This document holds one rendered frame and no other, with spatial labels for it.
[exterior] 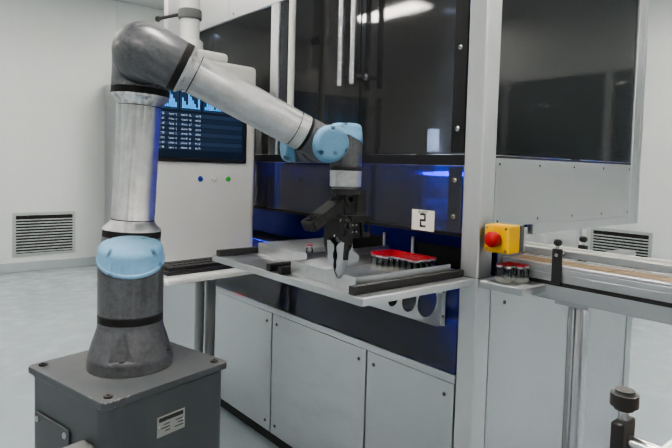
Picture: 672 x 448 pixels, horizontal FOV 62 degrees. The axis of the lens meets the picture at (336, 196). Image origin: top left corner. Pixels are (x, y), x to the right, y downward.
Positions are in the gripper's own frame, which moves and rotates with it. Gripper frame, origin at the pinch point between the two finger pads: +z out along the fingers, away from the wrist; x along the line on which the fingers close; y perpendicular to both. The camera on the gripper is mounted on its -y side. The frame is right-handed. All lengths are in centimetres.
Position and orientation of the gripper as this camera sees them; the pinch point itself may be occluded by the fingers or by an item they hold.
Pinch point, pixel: (336, 273)
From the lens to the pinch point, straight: 133.3
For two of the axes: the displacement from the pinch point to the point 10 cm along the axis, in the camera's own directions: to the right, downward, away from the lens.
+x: -6.4, -0.6, 7.6
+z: -0.3, 10.0, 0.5
